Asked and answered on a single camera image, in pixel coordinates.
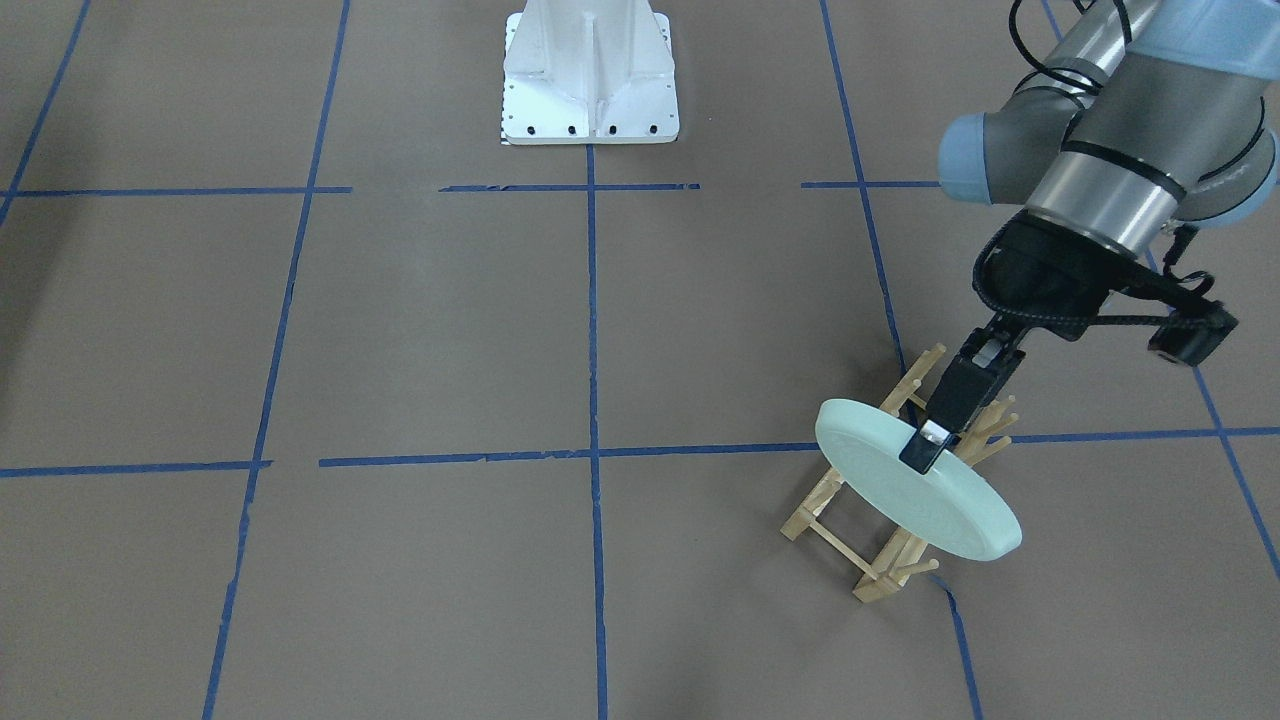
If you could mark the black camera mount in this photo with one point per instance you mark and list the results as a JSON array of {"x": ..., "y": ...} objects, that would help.
[{"x": 1196, "y": 325}]

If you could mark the light green plate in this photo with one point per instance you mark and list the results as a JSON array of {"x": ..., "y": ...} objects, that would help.
[{"x": 952, "y": 506}]

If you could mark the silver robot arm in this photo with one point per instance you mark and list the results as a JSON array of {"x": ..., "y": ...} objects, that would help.
[{"x": 1147, "y": 123}]

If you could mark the wooden dish rack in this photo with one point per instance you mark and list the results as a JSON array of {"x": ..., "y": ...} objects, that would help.
[{"x": 901, "y": 557}]

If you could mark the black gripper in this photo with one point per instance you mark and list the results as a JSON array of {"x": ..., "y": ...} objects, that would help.
[{"x": 1052, "y": 272}]

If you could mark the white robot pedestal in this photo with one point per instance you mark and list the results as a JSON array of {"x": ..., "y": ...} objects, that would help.
[{"x": 588, "y": 72}]

